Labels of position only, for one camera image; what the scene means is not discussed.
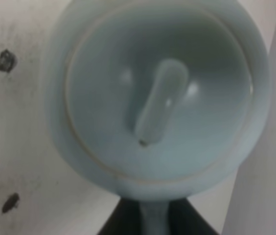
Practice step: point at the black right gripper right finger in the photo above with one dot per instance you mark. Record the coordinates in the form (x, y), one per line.
(183, 219)

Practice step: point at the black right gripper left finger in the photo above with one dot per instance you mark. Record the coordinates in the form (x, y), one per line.
(126, 219)

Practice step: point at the light blue porcelain teapot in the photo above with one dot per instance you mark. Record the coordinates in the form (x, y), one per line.
(155, 100)

